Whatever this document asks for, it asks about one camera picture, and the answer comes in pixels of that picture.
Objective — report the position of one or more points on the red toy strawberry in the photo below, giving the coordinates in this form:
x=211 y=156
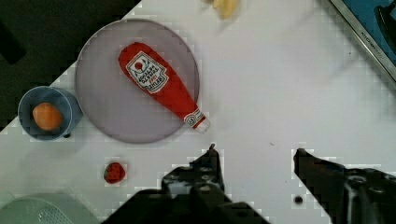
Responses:
x=114 y=173

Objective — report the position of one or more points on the red plush ketchup bottle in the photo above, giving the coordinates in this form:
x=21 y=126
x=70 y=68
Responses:
x=152 y=74

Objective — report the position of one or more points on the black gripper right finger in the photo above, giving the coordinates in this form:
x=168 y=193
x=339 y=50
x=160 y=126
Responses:
x=349 y=196

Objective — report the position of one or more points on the green plastic colander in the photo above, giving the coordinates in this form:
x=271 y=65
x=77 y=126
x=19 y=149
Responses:
x=46 y=208

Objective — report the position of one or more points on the grey round plate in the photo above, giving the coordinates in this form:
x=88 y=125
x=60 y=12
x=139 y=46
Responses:
x=111 y=101

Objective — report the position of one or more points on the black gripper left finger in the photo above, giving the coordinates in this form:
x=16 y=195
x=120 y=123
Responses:
x=192 y=194

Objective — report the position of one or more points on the blue bowl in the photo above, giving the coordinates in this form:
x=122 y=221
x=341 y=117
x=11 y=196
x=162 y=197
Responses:
x=62 y=99

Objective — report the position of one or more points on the silver toaster oven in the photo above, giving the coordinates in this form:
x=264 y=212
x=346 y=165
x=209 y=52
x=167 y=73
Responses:
x=373 y=23

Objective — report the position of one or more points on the orange toy fruit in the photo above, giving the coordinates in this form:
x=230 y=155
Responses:
x=47 y=117

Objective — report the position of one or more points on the yellow toy banana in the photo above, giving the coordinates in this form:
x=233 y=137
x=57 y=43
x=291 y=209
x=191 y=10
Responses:
x=226 y=8

